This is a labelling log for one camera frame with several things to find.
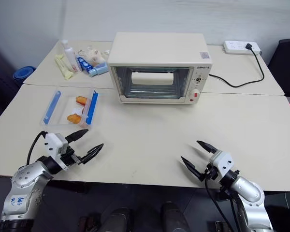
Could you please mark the clear container with blue clips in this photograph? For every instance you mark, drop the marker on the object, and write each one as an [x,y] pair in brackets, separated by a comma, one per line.
[52,106]

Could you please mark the dark rounded shape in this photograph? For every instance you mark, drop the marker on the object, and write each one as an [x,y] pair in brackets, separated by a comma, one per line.
[175,217]
[118,221]

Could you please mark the light blue box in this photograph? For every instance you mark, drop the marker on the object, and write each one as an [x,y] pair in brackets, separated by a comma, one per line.
[99,68]

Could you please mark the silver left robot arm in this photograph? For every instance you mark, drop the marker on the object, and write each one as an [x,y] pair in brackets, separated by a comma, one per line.
[24,186]

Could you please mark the white power strip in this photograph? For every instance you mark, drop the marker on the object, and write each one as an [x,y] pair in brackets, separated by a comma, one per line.
[234,47]

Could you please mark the yellow packet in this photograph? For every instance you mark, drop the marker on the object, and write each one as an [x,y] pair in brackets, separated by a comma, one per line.
[62,66]

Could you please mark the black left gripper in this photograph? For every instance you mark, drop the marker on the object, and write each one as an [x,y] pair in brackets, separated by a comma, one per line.
[70,157]

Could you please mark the blue and white tube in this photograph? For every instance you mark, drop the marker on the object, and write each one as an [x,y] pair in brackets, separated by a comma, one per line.
[84,64]

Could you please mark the cream toaster oven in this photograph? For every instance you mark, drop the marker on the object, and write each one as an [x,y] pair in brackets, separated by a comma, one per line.
[159,50]

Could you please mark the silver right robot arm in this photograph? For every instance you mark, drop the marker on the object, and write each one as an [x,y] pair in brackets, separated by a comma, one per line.
[246,193]

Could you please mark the golden fried food piece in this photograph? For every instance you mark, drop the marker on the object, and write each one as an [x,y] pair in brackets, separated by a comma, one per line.
[74,118]
[81,100]

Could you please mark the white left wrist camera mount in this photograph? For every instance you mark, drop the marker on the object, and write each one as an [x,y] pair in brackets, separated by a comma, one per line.
[54,145]

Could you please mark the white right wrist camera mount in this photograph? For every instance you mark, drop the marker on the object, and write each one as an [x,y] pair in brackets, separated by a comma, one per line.
[221,163]

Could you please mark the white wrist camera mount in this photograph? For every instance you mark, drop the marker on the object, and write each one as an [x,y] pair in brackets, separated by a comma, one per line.
[221,163]
[54,145]

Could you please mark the black chair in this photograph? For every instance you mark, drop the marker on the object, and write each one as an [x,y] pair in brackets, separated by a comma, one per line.
[286,65]

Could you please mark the glass oven door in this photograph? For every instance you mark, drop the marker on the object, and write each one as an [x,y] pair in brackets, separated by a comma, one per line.
[120,82]

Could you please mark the white crumpled plush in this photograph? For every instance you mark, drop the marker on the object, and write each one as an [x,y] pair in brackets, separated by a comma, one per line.
[94,55]

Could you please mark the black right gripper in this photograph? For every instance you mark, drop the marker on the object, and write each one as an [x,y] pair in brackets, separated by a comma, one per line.
[211,172]

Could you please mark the white plastic bottle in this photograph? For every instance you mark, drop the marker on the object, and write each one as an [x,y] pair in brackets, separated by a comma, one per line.
[71,56]

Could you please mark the blue rolled mat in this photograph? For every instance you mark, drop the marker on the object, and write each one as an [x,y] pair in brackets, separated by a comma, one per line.
[23,73]

